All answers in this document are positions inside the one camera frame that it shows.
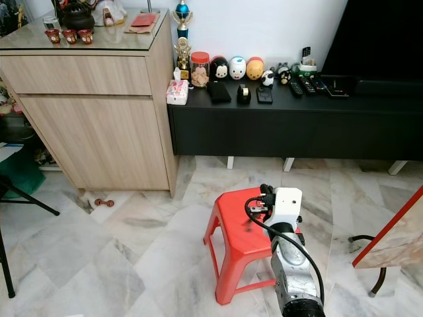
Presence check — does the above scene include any red plastic stool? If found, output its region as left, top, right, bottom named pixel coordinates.
left=203, top=186, right=305, bottom=306

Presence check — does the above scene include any black low TV console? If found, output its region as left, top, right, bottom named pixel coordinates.
left=167, top=77, right=423, bottom=161

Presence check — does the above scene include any black phone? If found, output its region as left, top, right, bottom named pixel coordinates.
left=256, top=86, right=274, bottom=105

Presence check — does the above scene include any black tape dispenser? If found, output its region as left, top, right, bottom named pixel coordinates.
left=237, top=84, right=252, bottom=105

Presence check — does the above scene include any black remote control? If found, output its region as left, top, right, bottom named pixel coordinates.
left=299, top=77, right=317, bottom=95
left=288, top=78, right=304, bottom=98
left=311, top=75, right=328, bottom=92

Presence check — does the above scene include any black wallet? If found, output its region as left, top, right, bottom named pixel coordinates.
left=207, top=81, right=232, bottom=104

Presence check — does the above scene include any small panda figure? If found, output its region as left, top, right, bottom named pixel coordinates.
left=261, top=69, right=276, bottom=87

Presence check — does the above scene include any small dark figure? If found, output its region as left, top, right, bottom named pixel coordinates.
left=276, top=63, right=292, bottom=85

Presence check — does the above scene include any yellow round plush toy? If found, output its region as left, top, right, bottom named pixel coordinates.
left=246, top=57, right=266, bottom=82

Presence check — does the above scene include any white round plush toy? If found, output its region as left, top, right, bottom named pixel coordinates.
left=229, top=56, right=247, bottom=81

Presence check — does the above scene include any black folding chair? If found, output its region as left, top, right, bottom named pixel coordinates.
left=0, top=174, right=61, bottom=299

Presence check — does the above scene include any black metal table leg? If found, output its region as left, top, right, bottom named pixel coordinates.
left=348, top=234, right=388, bottom=297

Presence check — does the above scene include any black round plush toy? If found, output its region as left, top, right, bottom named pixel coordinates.
left=210, top=56, right=230, bottom=81

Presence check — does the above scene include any pink tissue pack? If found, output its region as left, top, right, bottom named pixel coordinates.
left=167, top=67, right=190, bottom=105

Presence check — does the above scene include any red-edged marble table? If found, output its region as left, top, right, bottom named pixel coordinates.
left=352, top=185, right=423, bottom=269

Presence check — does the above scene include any green desk holder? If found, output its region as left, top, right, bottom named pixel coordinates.
left=295, top=46, right=319, bottom=73

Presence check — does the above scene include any red-lidded snack jar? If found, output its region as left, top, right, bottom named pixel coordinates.
left=190, top=52, right=211, bottom=88

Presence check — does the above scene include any green bin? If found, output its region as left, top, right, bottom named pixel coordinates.
left=0, top=149, right=44, bottom=196

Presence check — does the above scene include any pile of plush toys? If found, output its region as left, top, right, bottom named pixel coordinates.
left=0, top=79, right=22, bottom=118

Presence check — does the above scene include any gold trophy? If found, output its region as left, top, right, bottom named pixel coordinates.
left=174, top=38, right=193, bottom=80

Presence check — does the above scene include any light wooden cabinet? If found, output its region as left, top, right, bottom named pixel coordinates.
left=0, top=28, right=178, bottom=197

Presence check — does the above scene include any black television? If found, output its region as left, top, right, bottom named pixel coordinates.
left=321, top=0, right=423, bottom=84

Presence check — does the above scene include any blue globe trophy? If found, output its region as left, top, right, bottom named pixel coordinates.
left=174, top=0, right=193, bottom=39

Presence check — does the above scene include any red packet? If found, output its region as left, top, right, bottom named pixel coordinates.
left=125, top=11, right=161, bottom=34

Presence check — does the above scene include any red tea cup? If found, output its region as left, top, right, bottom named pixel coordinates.
left=63, top=29, right=79, bottom=46
left=45, top=29, right=62, bottom=45
left=78, top=29, right=95, bottom=46

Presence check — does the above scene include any white doll figure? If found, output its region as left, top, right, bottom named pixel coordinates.
left=96, top=0, right=127, bottom=28

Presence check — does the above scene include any small glass cup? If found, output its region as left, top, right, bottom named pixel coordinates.
left=43, top=16, right=61, bottom=31

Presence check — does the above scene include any black teapot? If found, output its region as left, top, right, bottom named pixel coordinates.
left=64, top=1, right=97, bottom=32

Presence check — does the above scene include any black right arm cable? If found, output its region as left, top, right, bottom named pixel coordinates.
left=243, top=195, right=326, bottom=304

